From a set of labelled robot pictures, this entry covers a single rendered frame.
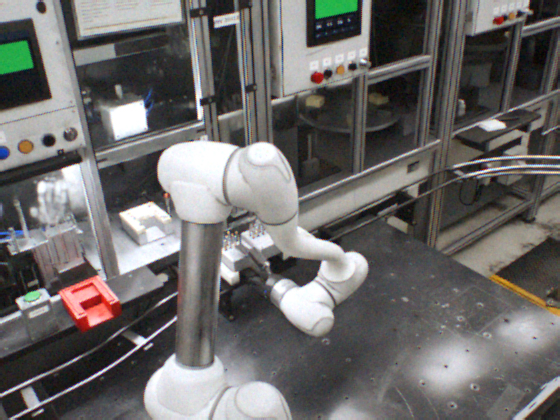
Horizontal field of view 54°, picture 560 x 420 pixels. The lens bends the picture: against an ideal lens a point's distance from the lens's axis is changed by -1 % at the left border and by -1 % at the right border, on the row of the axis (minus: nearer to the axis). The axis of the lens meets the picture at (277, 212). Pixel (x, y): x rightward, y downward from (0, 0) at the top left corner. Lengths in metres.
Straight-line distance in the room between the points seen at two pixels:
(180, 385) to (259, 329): 0.58
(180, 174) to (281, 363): 0.81
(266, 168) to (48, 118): 0.68
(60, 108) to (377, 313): 1.22
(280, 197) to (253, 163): 0.10
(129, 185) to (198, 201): 1.05
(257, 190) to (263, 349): 0.81
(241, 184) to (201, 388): 0.53
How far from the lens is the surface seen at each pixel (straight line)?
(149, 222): 2.08
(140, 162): 1.96
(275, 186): 1.17
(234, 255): 1.86
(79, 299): 1.76
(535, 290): 3.39
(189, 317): 1.37
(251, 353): 1.86
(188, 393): 1.43
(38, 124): 1.60
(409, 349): 1.90
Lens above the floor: 2.00
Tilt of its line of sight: 31 degrees down
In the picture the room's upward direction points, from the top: 2 degrees counter-clockwise
